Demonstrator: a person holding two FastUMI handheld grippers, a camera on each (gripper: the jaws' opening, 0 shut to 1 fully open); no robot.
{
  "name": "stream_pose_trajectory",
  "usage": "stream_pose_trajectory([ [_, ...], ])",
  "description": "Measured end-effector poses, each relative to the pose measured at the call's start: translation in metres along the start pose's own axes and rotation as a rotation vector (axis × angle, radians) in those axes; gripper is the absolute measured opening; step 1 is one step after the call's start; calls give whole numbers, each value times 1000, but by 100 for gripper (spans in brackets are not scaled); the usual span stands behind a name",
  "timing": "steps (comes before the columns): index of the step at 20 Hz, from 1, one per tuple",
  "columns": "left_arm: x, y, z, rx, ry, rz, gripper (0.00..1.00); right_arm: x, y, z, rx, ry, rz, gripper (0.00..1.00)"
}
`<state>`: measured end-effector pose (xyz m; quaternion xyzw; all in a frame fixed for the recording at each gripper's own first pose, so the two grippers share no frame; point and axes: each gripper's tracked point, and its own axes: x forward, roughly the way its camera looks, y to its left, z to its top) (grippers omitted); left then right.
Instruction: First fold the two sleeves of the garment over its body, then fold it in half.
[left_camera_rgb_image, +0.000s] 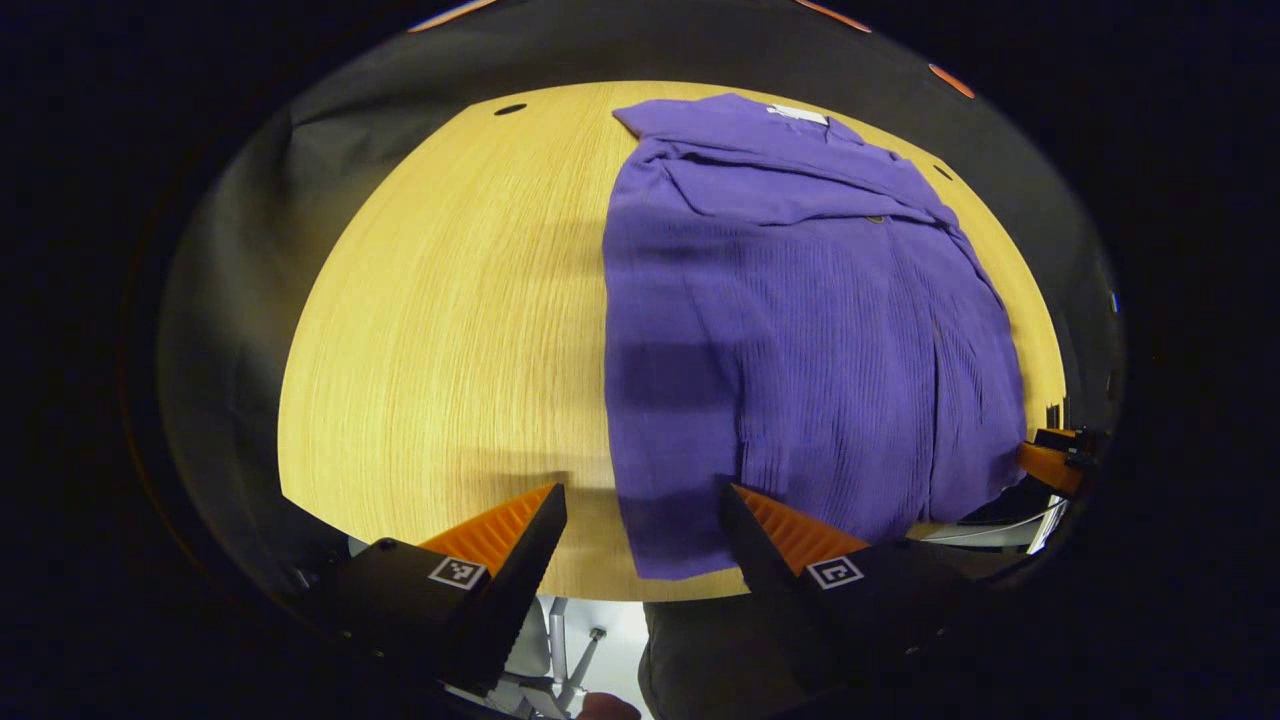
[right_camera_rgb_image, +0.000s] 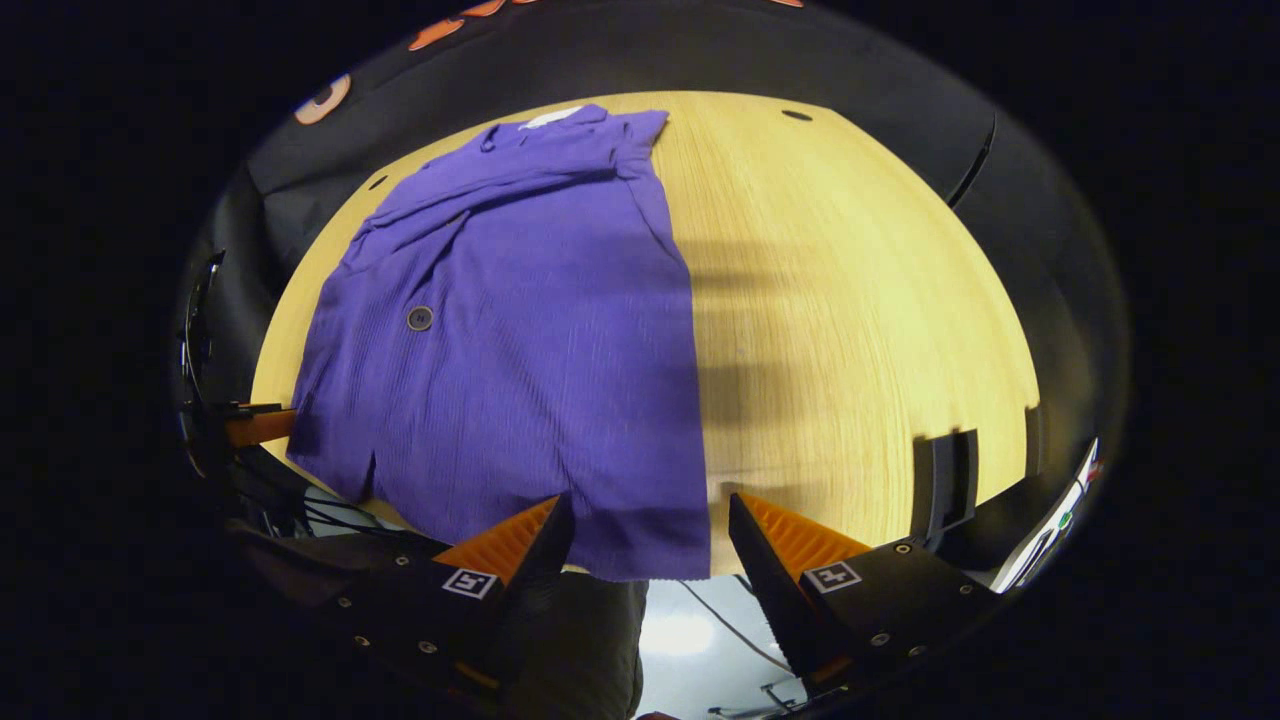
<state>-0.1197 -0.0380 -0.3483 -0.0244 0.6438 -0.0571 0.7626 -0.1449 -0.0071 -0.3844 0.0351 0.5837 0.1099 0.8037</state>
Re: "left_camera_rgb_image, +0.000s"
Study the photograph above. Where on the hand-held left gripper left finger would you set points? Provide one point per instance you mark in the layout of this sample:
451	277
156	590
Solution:
515	590

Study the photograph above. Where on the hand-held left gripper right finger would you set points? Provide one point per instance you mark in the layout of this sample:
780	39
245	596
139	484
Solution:
765	580

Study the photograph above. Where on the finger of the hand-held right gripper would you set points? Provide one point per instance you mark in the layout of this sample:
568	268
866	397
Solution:
1050	468
1080	440

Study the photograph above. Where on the purple shirt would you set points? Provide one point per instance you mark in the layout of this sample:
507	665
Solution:
800	350

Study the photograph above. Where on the white panel with coloured marks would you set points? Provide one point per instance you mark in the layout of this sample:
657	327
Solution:
1045	525

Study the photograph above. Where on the person's dark trousers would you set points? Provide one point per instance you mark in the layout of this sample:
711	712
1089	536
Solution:
710	660

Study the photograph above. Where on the grey metal chair frame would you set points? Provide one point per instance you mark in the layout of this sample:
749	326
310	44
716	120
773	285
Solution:
560	650

